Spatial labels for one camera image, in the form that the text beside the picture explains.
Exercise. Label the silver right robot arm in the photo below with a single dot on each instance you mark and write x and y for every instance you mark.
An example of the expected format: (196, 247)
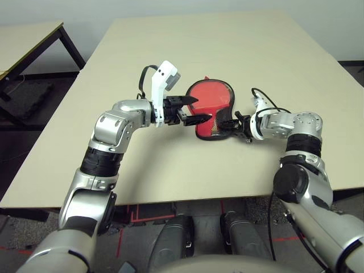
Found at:
(307, 133)

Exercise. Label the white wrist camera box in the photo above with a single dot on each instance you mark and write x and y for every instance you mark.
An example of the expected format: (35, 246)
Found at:
(160, 82)
(260, 103)

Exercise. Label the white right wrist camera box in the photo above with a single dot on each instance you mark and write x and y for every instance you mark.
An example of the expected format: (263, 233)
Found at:
(260, 103)

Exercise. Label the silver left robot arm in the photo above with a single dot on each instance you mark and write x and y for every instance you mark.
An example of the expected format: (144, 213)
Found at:
(108, 136)

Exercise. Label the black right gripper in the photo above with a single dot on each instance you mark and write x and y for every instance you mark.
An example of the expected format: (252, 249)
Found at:
(244, 128)

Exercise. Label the grey robot leg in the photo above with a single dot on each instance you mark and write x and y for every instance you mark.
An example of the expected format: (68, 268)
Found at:
(173, 239)
(244, 236)

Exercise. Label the black foam floor mat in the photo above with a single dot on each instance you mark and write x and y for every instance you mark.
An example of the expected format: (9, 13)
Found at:
(25, 99)

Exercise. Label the grey left robot leg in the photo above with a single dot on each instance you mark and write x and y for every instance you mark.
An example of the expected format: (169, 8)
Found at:
(173, 239)

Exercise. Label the grey right robot leg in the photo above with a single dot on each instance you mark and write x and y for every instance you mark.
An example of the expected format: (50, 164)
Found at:
(244, 236)

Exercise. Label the red ping-pong paddle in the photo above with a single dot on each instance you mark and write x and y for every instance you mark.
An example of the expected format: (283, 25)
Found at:
(207, 94)

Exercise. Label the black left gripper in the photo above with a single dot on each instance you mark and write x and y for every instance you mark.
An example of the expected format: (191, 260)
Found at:
(172, 112)

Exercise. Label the black-framed side table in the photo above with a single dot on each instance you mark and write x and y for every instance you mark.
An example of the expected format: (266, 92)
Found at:
(42, 37)

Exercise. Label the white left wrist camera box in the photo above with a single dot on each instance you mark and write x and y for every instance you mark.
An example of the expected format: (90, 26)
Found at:
(160, 82)

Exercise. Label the red and black paddle case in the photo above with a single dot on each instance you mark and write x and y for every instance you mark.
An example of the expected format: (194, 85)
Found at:
(227, 109)

